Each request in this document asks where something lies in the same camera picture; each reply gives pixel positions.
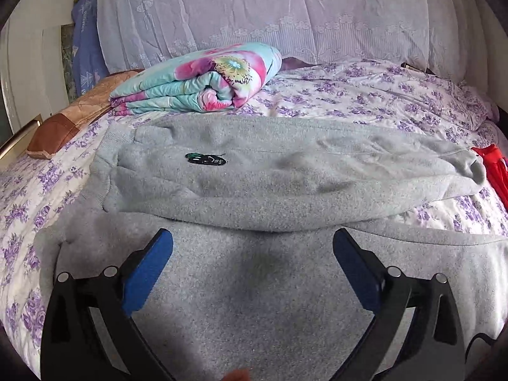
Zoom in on blue patterned pillow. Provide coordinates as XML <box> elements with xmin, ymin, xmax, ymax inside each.
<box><xmin>71</xmin><ymin>0</ymin><xmax>109</xmax><ymax>96</ymax></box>

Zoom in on grey fleece sweatpants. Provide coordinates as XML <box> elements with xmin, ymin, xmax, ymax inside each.
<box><xmin>34</xmin><ymin>114</ymin><xmax>507</xmax><ymax>380</ymax></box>

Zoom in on folded floral teal pink blanket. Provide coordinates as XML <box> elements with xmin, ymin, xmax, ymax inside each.
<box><xmin>109</xmin><ymin>43</ymin><xmax>283</xmax><ymax>115</ymax></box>

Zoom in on brown orange pillow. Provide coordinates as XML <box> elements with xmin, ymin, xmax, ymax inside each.
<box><xmin>27</xmin><ymin>70</ymin><xmax>140</xmax><ymax>160</ymax></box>

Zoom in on red white blue garment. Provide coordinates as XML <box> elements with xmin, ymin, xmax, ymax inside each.
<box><xmin>473</xmin><ymin>144</ymin><xmax>508</xmax><ymax>209</ymax></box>

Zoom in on purple floral bed quilt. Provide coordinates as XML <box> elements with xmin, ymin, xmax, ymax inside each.
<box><xmin>1</xmin><ymin>59</ymin><xmax>507</xmax><ymax>371</ymax></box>

